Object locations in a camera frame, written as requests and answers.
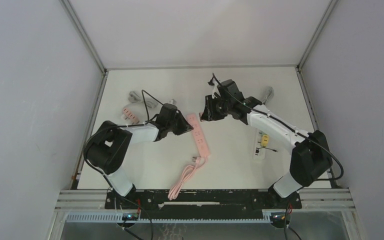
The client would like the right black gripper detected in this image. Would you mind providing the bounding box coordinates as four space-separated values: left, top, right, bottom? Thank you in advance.
201 94 232 122

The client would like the pink power strip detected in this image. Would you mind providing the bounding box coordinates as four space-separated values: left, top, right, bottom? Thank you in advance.
186 113 211 158

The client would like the white power strip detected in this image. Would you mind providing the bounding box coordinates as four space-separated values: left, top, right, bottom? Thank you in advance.
252 129 266 162
122 106 140 124

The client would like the pink cable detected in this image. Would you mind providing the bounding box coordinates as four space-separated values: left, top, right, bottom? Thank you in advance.
167 156 207 201

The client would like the yellow plug adapter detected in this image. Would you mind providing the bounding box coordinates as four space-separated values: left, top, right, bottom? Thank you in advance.
260 134 270 148

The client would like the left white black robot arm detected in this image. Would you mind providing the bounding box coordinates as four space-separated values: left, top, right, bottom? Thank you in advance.
82 103 193 209

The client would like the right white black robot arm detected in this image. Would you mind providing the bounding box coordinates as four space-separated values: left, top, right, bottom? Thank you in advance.
200 75 344 208

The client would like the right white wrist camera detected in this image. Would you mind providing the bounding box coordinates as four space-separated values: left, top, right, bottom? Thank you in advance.
211 85 220 99

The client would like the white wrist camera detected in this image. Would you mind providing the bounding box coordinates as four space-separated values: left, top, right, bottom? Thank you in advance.
211 85 220 99
168 98 177 106

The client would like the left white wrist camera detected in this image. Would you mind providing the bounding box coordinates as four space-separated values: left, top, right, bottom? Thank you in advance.
168 98 177 106

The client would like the grey coiled cable left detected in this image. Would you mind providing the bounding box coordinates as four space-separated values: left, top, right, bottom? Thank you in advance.
127 91 160 110

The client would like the grey coiled cable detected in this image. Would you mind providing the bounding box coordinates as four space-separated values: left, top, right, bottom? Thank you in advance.
261 86 275 105
127 91 160 110

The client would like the grey coiled cable right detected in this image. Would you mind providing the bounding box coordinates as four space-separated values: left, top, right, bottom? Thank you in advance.
261 86 275 105

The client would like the black usb cable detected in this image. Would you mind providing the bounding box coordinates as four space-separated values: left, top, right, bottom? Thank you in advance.
254 147 279 155

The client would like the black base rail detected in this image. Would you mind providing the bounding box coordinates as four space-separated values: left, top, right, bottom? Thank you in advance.
104 189 302 219

